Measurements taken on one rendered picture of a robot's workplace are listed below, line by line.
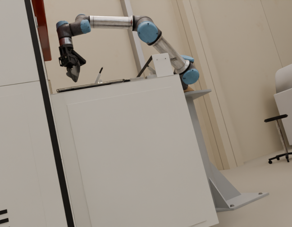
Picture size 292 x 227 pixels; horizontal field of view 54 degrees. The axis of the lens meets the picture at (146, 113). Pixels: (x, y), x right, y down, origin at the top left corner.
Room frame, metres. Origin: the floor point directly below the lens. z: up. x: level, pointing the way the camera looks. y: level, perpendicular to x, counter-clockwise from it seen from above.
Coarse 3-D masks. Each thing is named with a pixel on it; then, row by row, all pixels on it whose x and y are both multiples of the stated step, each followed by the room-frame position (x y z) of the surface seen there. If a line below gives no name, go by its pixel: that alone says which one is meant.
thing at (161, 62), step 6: (156, 54) 1.43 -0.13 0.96; (162, 54) 1.44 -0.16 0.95; (168, 54) 1.45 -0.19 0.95; (156, 60) 1.42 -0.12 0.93; (162, 60) 1.43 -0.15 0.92; (168, 60) 1.44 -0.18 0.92; (156, 66) 1.42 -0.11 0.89; (162, 66) 1.43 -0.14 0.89; (168, 66) 1.44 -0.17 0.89; (156, 72) 1.42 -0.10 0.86; (162, 72) 1.43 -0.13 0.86; (168, 72) 1.44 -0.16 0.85
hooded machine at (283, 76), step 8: (280, 72) 4.85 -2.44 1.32; (288, 72) 4.69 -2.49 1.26; (280, 80) 4.83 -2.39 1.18; (288, 80) 4.70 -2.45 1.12; (280, 88) 4.85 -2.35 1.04; (288, 88) 4.71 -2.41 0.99; (280, 96) 4.84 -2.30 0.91; (288, 96) 4.71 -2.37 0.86; (280, 104) 4.88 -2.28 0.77; (288, 104) 4.75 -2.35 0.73; (280, 112) 4.92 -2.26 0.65; (288, 112) 4.79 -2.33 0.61; (288, 120) 4.83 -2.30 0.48; (288, 128) 4.87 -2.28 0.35; (288, 136) 4.91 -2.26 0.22
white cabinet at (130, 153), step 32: (64, 96) 1.22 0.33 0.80; (96, 96) 1.26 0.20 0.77; (128, 96) 1.30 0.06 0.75; (160, 96) 1.35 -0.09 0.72; (64, 128) 1.21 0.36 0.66; (96, 128) 1.25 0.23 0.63; (128, 128) 1.29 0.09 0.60; (160, 128) 1.34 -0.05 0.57; (192, 128) 1.39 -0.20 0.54; (64, 160) 1.20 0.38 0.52; (96, 160) 1.24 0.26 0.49; (128, 160) 1.28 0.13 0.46; (160, 160) 1.32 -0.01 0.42; (192, 160) 1.37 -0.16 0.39; (96, 192) 1.23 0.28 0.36; (128, 192) 1.27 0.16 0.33; (160, 192) 1.31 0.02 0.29; (192, 192) 1.36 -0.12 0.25; (96, 224) 1.22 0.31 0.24; (128, 224) 1.26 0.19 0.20; (160, 224) 1.30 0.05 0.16; (192, 224) 1.35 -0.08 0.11
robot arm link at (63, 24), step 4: (56, 24) 1.53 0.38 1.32; (60, 24) 1.52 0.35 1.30; (64, 24) 1.53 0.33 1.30; (68, 24) 1.53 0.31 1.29; (56, 28) 1.54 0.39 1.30; (60, 28) 1.52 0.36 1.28; (64, 28) 1.52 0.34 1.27; (68, 28) 1.52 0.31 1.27; (60, 32) 1.52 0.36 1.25; (64, 32) 1.52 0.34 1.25; (68, 32) 1.53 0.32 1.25; (60, 36) 1.52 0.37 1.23; (64, 36) 1.52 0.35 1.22; (68, 36) 1.53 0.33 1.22; (72, 36) 1.57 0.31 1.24
